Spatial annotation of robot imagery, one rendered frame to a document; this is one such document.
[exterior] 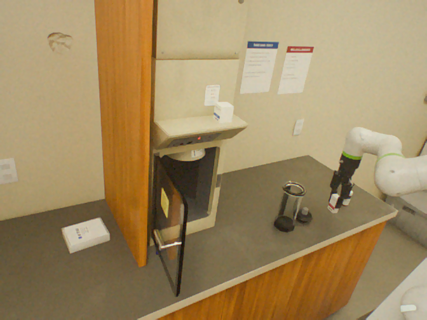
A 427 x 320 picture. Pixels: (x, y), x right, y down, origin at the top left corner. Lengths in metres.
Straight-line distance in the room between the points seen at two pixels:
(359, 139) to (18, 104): 1.43
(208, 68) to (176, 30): 0.17
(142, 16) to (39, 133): 0.78
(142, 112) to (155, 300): 0.66
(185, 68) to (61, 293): 0.88
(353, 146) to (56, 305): 1.35
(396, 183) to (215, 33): 0.76
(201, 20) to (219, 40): 0.10
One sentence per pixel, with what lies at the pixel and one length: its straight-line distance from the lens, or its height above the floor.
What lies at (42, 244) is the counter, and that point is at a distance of 1.52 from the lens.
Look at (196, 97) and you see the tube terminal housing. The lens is 1.17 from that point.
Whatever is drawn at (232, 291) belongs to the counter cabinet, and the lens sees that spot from 1.48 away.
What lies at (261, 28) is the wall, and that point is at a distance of 1.82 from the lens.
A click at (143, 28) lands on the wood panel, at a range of 0.94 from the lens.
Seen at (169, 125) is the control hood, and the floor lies 1.51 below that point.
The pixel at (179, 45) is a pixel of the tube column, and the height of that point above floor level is 1.75.
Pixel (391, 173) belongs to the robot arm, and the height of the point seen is 1.47.
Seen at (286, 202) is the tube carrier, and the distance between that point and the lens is 1.54.
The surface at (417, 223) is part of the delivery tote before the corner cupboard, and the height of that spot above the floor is 0.17.
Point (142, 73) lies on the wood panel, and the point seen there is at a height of 1.70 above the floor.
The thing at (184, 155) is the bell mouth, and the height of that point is 1.34.
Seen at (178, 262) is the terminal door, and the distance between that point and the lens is 1.09.
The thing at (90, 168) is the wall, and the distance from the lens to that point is 1.65.
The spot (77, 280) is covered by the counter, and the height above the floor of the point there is 0.94.
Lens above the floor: 1.94
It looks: 29 degrees down
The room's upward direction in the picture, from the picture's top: 8 degrees clockwise
